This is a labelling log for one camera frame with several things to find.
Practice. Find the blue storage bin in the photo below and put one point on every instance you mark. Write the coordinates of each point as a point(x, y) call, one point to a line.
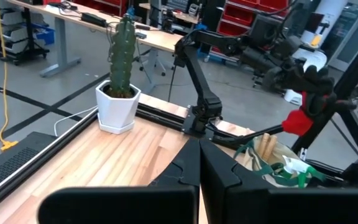
point(47, 34)

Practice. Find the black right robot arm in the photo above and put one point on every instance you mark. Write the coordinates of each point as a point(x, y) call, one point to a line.
point(204, 90)

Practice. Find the black perforated computer case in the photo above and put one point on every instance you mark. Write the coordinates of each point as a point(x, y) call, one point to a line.
point(8, 161)

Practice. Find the green cactus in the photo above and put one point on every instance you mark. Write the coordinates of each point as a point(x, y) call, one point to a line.
point(121, 56)

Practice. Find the white hexagonal plant pot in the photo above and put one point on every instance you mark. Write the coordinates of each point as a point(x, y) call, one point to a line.
point(117, 109)

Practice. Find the wooden desk grey legs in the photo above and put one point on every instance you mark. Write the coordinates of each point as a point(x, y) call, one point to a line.
point(160, 39)

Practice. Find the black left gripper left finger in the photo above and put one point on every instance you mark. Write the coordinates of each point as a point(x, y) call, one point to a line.
point(179, 202)

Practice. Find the red and black gardening glove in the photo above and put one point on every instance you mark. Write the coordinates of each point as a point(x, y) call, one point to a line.
point(297, 123)

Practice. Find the black power brick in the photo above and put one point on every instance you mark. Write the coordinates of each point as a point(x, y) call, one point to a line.
point(93, 19)

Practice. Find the green spray bottle white nozzle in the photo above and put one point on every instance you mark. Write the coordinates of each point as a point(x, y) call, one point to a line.
point(294, 165)

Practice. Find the beige green gardening bag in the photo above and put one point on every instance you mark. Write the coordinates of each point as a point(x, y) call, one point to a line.
point(291, 152)

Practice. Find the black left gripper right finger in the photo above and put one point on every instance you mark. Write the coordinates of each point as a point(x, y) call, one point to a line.
point(244, 202)

